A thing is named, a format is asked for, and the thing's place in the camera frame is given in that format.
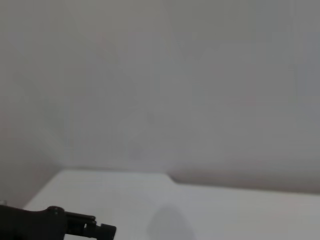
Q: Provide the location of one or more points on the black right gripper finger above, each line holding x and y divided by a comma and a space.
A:
100, 228

